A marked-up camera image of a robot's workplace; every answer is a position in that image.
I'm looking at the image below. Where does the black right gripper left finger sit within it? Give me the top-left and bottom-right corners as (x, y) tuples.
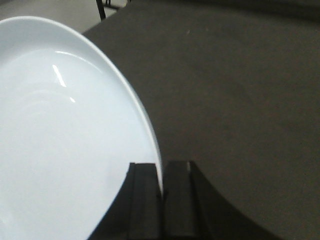
(89, 163), (161, 240)

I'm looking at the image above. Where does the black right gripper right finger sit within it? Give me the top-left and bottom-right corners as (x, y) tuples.
(163, 161), (275, 240)

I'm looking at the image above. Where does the light blue round tray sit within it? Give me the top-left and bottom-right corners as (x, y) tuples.
(0, 16), (162, 240)

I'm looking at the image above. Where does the black table mat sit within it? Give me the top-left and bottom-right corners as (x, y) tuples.
(85, 0), (320, 240)

